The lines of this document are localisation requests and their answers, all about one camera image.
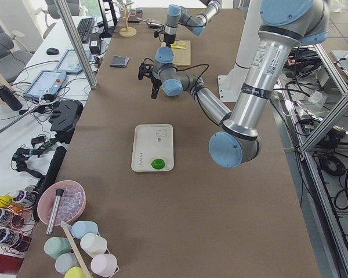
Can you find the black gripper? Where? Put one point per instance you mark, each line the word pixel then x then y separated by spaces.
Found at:
pixel 155 80
pixel 170 38

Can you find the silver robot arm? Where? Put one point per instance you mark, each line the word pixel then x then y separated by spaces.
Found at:
pixel 178 15
pixel 282 26

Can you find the pink bowl with cubes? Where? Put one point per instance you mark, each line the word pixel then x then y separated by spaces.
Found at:
pixel 72 202

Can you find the metal tube in bowl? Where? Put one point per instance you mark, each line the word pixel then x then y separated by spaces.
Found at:
pixel 55 208

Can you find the wooden cutting board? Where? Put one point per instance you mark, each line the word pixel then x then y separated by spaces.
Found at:
pixel 181 54

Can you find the metal scoop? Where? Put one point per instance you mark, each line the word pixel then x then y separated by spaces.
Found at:
pixel 151 23

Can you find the wooden mug tree stand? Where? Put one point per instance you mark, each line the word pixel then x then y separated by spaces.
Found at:
pixel 126 31

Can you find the grey folded cloth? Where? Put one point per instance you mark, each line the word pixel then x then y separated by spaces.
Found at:
pixel 119 61

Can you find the cream rectangular tray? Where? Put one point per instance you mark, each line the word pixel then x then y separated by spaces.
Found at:
pixel 152 141

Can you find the green lime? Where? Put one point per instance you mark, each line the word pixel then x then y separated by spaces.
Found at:
pixel 158 164

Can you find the black keyboard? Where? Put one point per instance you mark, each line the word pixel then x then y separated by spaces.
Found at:
pixel 84 28

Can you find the upper teach pendant tablet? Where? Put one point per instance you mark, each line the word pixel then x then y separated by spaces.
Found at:
pixel 69 63

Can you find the teach pendant tablet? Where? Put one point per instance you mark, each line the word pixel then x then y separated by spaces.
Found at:
pixel 46 82
pixel 69 63

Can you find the black controller device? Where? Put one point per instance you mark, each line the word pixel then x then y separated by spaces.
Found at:
pixel 64 119

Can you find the black computer mouse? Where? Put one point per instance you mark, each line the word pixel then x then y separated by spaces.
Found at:
pixel 52 51

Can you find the lower teach pendant tablet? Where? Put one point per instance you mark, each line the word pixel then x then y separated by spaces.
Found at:
pixel 46 82

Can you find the black water bottle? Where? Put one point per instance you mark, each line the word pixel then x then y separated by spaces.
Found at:
pixel 9 98

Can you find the blue cup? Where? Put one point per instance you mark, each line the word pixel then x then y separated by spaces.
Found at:
pixel 81 228

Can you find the white cup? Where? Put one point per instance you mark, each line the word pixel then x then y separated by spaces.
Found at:
pixel 93 244

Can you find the pink cup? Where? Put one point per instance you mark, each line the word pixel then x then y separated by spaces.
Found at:
pixel 104 265

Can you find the green cup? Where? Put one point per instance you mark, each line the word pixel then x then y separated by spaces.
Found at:
pixel 56 246

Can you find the yellow lemon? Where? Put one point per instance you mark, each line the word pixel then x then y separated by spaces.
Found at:
pixel 5 201

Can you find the pale grey cup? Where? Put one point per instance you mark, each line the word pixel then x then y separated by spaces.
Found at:
pixel 65 262

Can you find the yellow cup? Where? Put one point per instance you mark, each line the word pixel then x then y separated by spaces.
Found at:
pixel 75 272

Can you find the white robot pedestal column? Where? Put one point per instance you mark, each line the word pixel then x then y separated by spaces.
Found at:
pixel 230 85

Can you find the aluminium frame post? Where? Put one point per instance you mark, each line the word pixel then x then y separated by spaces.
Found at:
pixel 75 40

